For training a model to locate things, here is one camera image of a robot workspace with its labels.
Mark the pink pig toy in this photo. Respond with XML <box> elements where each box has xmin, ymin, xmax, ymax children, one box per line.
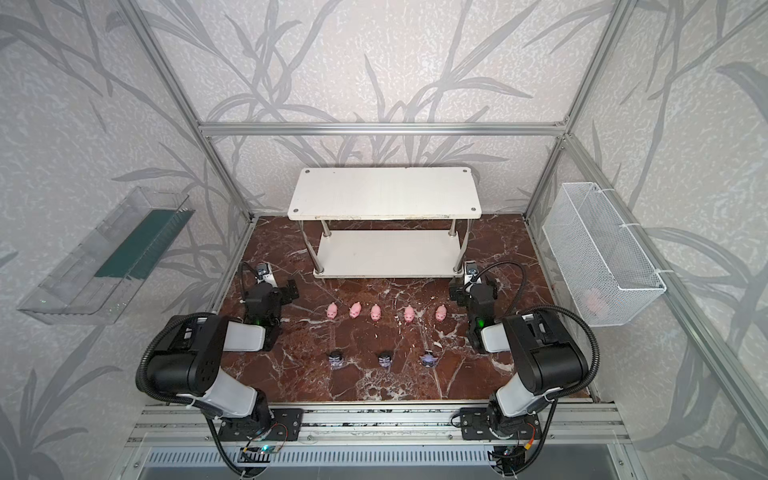
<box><xmin>434</xmin><ymin>305</ymin><xmax>447</xmax><ymax>322</ymax></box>
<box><xmin>403</xmin><ymin>305</ymin><xmax>416</xmax><ymax>323</ymax></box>
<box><xmin>370</xmin><ymin>304</ymin><xmax>382</xmax><ymax>322</ymax></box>
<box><xmin>349</xmin><ymin>302</ymin><xmax>362</xmax><ymax>318</ymax></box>
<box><xmin>326</xmin><ymin>303</ymin><xmax>338</xmax><ymax>320</ymax></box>

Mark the black purple figurine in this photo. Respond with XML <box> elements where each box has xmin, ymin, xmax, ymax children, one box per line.
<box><xmin>377</xmin><ymin>351</ymin><xmax>393</xmax><ymax>369</ymax></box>
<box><xmin>328</xmin><ymin>350</ymin><xmax>345</xmax><ymax>369</ymax></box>

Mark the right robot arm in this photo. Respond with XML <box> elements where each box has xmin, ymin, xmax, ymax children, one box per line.
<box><xmin>449</xmin><ymin>280</ymin><xmax>600</xmax><ymax>439</ymax></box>

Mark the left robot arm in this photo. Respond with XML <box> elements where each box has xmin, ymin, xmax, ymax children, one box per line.
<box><xmin>135</xmin><ymin>279</ymin><xmax>299</xmax><ymax>435</ymax></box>

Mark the white two-tier shelf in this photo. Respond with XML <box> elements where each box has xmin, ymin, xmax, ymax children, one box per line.
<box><xmin>288</xmin><ymin>167</ymin><xmax>482</xmax><ymax>279</ymax></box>

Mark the pink toy in basket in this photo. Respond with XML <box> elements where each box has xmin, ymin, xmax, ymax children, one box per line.
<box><xmin>584</xmin><ymin>289</ymin><xmax>609</xmax><ymax>318</ymax></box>

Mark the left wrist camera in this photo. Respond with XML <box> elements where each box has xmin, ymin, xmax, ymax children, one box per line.
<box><xmin>255</xmin><ymin>262</ymin><xmax>277</xmax><ymax>288</ymax></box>

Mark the white wire mesh basket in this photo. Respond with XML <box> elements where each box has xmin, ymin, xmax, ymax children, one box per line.
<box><xmin>543</xmin><ymin>182</ymin><xmax>666</xmax><ymax>327</ymax></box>

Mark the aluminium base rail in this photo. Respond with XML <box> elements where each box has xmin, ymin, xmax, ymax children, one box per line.
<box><xmin>126</xmin><ymin>399</ymin><xmax>630</xmax><ymax>448</ymax></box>

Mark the clear plastic wall bin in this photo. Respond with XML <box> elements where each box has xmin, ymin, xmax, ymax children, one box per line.
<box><xmin>18</xmin><ymin>187</ymin><xmax>195</xmax><ymax>325</ymax></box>

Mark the aluminium cage frame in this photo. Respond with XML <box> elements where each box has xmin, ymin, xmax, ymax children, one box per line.
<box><xmin>117</xmin><ymin>1</ymin><xmax>767</xmax><ymax>449</ymax></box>

